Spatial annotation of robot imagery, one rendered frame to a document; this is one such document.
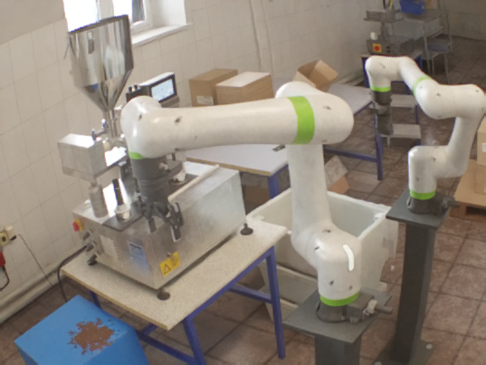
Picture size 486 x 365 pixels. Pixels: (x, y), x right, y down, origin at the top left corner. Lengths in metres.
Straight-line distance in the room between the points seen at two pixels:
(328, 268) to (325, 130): 0.39
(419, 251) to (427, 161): 0.40
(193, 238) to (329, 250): 0.82
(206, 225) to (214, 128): 1.08
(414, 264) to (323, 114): 1.13
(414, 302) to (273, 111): 1.38
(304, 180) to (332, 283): 0.29
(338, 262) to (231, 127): 0.49
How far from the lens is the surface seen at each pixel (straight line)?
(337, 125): 1.30
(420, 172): 2.05
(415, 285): 2.34
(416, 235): 2.19
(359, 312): 1.57
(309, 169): 1.52
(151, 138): 1.15
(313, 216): 1.58
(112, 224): 2.10
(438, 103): 1.71
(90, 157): 2.07
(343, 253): 1.48
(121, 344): 2.24
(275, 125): 1.24
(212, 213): 2.25
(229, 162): 3.12
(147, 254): 2.02
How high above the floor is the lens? 1.98
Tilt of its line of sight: 26 degrees down
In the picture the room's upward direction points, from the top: 8 degrees counter-clockwise
